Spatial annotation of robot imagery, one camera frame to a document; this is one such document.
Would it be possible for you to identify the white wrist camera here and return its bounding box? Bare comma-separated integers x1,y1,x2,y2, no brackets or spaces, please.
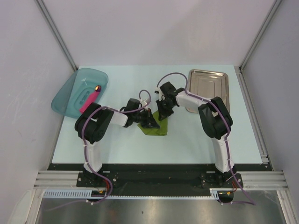
154,87,164,101
141,98,151,108

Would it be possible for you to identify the green paper napkin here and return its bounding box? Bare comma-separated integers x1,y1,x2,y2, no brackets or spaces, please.
137,111,168,136

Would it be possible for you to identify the teal plastic bin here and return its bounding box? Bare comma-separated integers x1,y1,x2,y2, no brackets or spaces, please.
51,68,108,119

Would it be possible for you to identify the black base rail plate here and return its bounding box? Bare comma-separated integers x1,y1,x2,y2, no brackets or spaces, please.
47,163,273,203

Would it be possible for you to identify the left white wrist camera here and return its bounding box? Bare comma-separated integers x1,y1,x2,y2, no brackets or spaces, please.
141,98,151,108

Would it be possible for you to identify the white cable duct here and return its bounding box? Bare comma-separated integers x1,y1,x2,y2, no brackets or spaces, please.
43,189,228,200

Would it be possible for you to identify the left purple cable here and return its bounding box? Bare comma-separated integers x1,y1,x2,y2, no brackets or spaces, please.
45,90,151,211

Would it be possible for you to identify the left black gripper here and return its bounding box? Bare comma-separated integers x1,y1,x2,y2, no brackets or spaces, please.
132,108,159,128

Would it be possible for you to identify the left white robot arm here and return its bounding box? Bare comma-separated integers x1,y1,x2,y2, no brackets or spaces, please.
74,98,160,187

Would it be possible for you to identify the steel metal tray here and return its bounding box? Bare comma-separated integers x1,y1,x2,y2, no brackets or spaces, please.
188,69,230,112

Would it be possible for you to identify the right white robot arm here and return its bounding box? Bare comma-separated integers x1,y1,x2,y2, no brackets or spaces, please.
155,82,234,187

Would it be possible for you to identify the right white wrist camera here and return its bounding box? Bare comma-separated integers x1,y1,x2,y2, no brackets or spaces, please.
154,87,164,101

